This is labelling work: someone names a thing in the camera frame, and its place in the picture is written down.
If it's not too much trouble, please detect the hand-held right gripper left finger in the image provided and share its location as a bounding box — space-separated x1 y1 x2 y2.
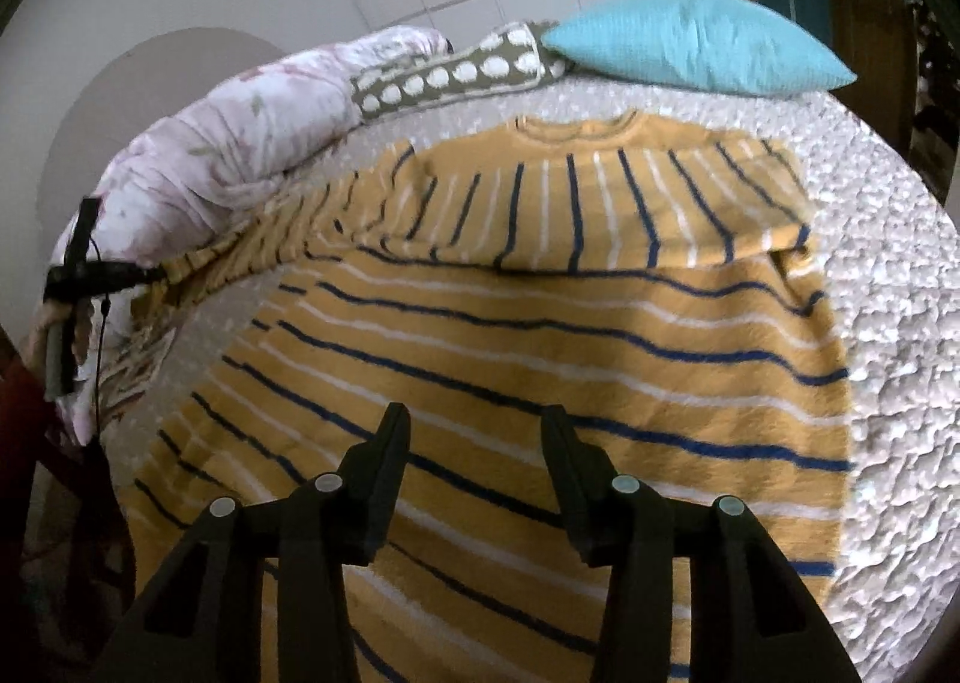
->
90 402 412 683

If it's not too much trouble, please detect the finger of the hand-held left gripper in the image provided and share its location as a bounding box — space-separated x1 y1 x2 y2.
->
101 261 167 288

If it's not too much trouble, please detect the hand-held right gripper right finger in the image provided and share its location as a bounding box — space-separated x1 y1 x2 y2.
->
540 404 863 683

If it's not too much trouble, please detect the yellow striped sweater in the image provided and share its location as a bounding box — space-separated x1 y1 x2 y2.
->
120 113 856 683

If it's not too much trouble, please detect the pink floral quilt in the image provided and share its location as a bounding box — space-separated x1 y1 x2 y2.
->
45 26 455 445

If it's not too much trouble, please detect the olive polka dot pillow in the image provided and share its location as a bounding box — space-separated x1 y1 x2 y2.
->
351 21 575 123

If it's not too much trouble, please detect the white textured bedspread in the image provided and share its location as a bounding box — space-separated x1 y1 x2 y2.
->
97 83 960 683

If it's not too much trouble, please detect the turquoise pillow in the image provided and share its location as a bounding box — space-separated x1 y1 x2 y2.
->
540 0 858 100

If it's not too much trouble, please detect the wooden wardrobe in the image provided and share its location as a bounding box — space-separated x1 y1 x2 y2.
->
817 0 960 204

